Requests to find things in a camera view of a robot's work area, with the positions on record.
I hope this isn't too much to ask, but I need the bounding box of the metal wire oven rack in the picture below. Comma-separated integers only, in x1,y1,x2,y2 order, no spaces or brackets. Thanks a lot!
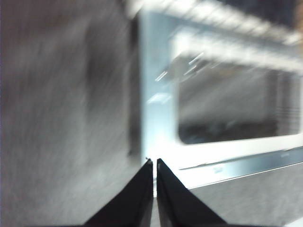
132,0,303,45

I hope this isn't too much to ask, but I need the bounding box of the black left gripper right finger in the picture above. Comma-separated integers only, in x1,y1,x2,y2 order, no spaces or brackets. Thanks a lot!
156,157,227,227

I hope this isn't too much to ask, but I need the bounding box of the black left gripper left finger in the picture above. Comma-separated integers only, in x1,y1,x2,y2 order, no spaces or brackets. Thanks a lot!
84,158,153,227

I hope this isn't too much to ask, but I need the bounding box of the glass oven door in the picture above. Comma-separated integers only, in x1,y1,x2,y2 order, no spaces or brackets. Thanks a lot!
139,9,303,190

